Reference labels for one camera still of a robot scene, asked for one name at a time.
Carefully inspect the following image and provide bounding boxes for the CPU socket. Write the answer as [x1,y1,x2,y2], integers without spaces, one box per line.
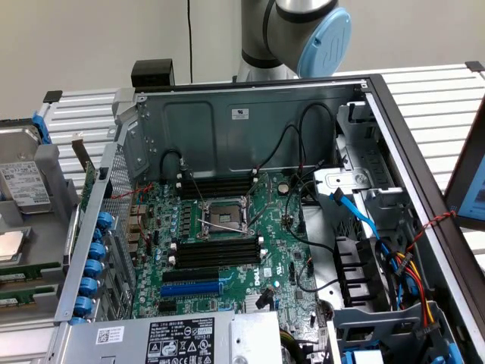
[197,196,257,240]

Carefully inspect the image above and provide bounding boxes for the metal socket cover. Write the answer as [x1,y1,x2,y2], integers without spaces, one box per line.
[242,172,271,233]

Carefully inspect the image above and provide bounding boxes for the green motherboard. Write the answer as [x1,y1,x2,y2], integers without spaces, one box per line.
[130,172,323,331]

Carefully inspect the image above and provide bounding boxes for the black fan shroud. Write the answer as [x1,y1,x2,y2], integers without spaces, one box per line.
[332,235,392,309]

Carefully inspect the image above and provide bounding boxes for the grey parts rack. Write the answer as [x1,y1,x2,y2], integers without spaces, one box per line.
[0,117,83,323]

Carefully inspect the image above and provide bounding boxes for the green graphics card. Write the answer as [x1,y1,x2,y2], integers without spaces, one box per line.
[70,130,96,213]

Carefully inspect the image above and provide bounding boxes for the blue plastic bracket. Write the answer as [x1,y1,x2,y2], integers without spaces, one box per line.
[32,109,53,145]

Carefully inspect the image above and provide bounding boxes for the blue plastic disk carrier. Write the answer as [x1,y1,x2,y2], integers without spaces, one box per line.
[340,340,467,364]

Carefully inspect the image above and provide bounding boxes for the silver hard disk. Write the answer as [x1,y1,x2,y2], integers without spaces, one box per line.
[0,127,52,215]

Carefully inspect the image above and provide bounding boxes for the multicoloured power wire bundle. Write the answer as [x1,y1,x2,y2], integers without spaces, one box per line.
[392,248,443,340]

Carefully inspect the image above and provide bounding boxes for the thin metal locking lever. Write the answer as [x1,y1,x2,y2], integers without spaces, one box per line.
[199,218,248,233]
[180,158,208,208]

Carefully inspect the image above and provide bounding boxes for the blue flat disk wire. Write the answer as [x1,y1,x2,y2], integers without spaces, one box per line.
[329,187,402,315]

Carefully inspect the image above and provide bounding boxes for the blue expansion slot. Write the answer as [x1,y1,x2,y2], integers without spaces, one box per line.
[158,281,224,300]

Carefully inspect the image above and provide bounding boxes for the grey power supply unit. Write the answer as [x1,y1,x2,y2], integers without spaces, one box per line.
[56,310,283,364]

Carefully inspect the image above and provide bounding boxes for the red black twisted wire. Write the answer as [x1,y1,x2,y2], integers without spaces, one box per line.
[403,210,458,253]
[109,181,156,246]

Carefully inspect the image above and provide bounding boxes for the long black expansion slot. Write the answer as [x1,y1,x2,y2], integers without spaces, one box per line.
[161,266,221,284]

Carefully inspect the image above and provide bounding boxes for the metal disk bay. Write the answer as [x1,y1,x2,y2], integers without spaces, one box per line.
[313,166,373,199]

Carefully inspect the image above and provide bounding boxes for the dark laptop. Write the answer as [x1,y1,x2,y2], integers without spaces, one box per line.
[443,90,485,232]

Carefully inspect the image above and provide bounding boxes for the open grey PC case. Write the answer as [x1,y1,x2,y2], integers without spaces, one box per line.
[52,74,485,364]

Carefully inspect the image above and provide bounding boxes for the black box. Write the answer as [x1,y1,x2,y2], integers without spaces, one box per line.
[130,59,176,88]

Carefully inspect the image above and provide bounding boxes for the silver heat sink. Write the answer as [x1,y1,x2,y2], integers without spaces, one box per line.
[244,293,278,314]

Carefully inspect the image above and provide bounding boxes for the silver CPU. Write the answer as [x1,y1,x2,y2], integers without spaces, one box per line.
[0,229,26,264]

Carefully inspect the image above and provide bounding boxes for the RAM slot white latches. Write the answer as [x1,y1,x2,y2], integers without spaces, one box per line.
[169,241,264,257]
[175,180,259,195]
[167,254,263,269]
[175,170,259,186]

